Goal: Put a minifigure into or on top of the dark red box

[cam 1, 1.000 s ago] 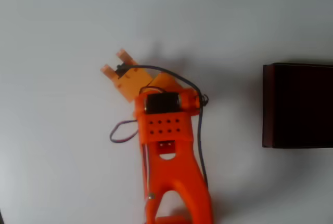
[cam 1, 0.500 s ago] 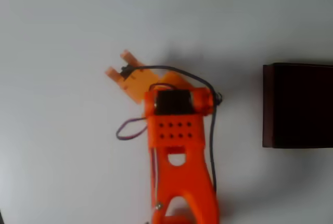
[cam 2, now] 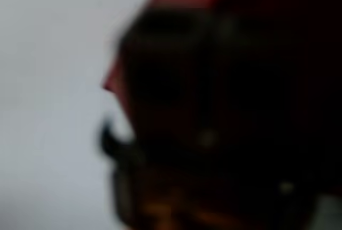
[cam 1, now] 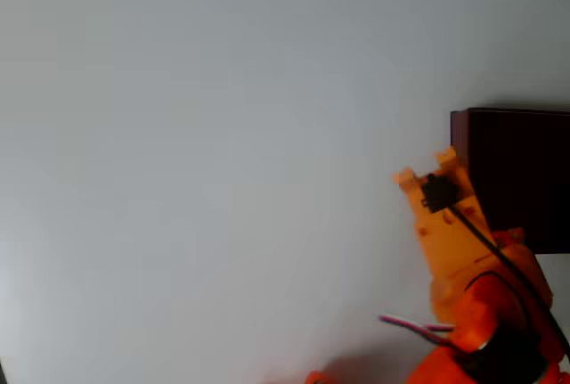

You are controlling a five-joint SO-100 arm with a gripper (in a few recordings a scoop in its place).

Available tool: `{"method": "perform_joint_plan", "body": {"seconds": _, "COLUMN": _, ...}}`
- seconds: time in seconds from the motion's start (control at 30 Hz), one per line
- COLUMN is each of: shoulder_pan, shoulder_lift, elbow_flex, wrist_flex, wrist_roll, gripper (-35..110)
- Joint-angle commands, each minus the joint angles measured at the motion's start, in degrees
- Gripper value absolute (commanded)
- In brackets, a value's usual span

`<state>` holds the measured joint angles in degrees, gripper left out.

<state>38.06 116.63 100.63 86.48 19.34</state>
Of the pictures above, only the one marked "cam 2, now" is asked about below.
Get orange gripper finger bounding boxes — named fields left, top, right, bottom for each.
left=141, top=200, right=220, bottom=230

